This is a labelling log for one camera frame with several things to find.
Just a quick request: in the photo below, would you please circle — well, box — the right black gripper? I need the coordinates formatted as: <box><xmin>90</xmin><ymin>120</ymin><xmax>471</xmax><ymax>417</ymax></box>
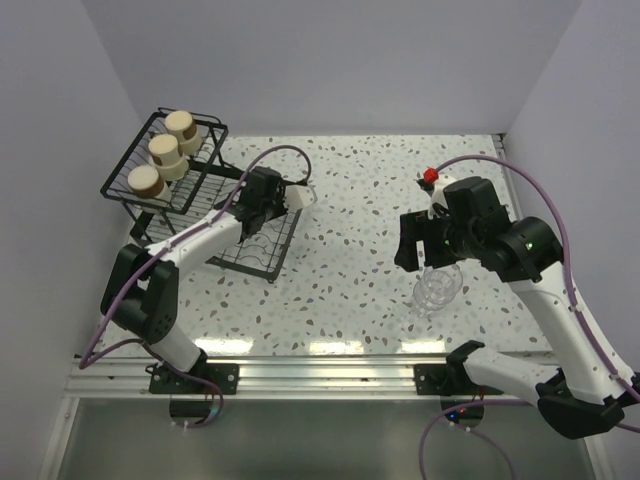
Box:
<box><xmin>395</xmin><ymin>206</ymin><xmax>481</xmax><ymax>271</ymax></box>

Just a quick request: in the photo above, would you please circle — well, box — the clear plastic cup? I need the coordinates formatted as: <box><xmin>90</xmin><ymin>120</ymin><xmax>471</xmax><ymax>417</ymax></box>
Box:
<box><xmin>417</xmin><ymin>265</ymin><xmax>463</xmax><ymax>303</ymax></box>
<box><xmin>411</xmin><ymin>280</ymin><xmax>458</xmax><ymax>316</ymax></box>

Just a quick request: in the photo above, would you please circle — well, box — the beige cup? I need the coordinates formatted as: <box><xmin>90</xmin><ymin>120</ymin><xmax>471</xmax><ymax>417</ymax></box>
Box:
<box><xmin>164</xmin><ymin>110</ymin><xmax>203</xmax><ymax>155</ymax></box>
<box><xmin>127</xmin><ymin>165</ymin><xmax>171</xmax><ymax>202</ymax></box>
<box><xmin>148</xmin><ymin>134</ymin><xmax>189</xmax><ymax>182</ymax></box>

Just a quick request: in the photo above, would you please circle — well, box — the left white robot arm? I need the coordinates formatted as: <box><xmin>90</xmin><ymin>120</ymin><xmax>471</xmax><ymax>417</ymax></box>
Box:
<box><xmin>100</xmin><ymin>167</ymin><xmax>287</xmax><ymax>393</ymax></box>

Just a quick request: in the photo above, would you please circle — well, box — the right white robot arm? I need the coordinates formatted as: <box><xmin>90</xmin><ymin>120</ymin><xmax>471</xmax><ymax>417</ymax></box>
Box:
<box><xmin>394</xmin><ymin>172</ymin><xmax>639</xmax><ymax>439</ymax></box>

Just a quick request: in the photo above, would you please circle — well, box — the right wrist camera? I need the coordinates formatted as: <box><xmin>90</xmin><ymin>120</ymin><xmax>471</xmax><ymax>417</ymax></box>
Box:
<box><xmin>417</xmin><ymin>168</ymin><xmax>456</xmax><ymax>220</ymax></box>

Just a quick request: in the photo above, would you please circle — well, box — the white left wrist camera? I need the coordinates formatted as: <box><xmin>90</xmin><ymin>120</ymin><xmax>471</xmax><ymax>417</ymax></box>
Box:
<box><xmin>284</xmin><ymin>185</ymin><xmax>317</xmax><ymax>212</ymax></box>

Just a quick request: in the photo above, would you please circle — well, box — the black wire dish rack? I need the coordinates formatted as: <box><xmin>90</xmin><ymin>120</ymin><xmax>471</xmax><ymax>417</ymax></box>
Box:
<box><xmin>100</xmin><ymin>108</ymin><xmax>317</xmax><ymax>282</ymax></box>

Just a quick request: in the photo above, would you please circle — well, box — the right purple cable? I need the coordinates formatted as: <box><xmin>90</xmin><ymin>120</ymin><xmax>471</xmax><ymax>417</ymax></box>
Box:
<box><xmin>417</xmin><ymin>154</ymin><xmax>640</xmax><ymax>480</ymax></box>

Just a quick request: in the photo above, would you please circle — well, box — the purple cable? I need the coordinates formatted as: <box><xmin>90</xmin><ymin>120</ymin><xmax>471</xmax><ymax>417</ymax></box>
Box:
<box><xmin>78</xmin><ymin>144</ymin><xmax>314</xmax><ymax>429</ymax></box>
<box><xmin>417</xmin><ymin>154</ymin><xmax>640</xmax><ymax>480</ymax></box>

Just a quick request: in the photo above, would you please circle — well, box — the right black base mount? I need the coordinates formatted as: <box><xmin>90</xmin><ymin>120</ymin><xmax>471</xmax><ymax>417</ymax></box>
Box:
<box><xmin>413</xmin><ymin>363</ymin><xmax>503</xmax><ymax>397</ymax></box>

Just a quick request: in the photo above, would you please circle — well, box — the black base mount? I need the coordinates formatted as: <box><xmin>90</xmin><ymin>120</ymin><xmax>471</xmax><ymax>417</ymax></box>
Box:
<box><xmin>145</xmin><ymin>361</ymin><xmax>240</xmax><ymax>395</ymax></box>
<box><xmin>413</xmin><ymin>363</ymin><xmax>503</xmax><ymax>397</ymax></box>

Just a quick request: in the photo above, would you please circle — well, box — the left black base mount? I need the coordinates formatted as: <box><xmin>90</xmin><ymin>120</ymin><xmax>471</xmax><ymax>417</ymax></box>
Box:
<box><xmin>145</xmin><ymin>361</ymin><xmax>240</xmax><ymax>395</ymax></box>

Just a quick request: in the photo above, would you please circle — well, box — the aluminium mounting rail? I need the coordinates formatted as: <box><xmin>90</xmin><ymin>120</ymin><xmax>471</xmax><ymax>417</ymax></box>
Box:
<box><xmin>64</xmin><ymin>355</ymin><xmax>589</xmax><ymax>399</ymax></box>

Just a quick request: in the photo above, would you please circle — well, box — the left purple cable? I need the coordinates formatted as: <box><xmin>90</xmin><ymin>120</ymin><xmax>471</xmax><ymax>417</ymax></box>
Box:
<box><xmin>78</xmin><ymin>144</ymin><xmax>314</xmax><ymax>429</ymax></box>

